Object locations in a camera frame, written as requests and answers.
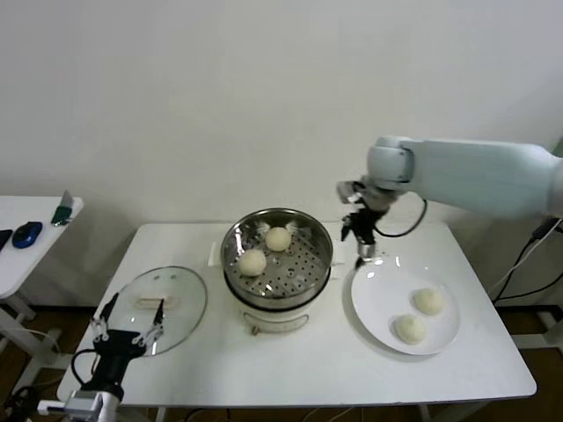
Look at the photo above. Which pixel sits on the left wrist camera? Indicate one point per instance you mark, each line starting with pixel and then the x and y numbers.
pixel 50 406

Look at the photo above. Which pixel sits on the round glass pot lid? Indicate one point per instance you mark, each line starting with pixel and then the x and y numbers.
pixel 189 285

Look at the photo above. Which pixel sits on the white steamed baozi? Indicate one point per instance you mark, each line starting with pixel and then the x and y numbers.
pixel 428 301
pixel 252 263
pixel 410 329
pixel 278 239

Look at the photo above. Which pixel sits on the white side table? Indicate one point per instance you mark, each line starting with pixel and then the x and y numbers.
pixel 31 268

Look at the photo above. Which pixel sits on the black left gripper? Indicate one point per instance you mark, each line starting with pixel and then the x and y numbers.
pixel 115 351

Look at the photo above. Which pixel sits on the perforated stainless steel steamer basket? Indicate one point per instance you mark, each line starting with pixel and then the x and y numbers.
pixel 303 264

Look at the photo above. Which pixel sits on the black phone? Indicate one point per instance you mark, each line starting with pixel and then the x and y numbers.
pixel 4 239

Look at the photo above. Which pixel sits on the mint green appliance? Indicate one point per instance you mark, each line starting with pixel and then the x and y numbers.
pixel 559 147

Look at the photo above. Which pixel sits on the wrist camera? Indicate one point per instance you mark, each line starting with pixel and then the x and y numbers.
pixel 348 191
pixel 50 406

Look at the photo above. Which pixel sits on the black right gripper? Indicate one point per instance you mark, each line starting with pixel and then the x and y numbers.
pixel 364 226

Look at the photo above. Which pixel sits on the large white round plate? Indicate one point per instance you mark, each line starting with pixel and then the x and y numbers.
pixel 378 307

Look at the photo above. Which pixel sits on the white shelf desk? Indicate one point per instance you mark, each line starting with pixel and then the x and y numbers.
pixel 550 325

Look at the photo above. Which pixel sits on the white electric cooker base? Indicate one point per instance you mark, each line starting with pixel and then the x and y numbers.
pixel 272 323

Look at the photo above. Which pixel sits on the blue computer mouse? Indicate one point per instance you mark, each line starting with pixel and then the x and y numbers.
pixel 27 235

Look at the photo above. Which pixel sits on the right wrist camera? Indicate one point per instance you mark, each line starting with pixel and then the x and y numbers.
pixel 348 191

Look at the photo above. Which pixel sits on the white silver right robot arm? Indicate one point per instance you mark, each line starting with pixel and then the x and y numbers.
pixel 484 176

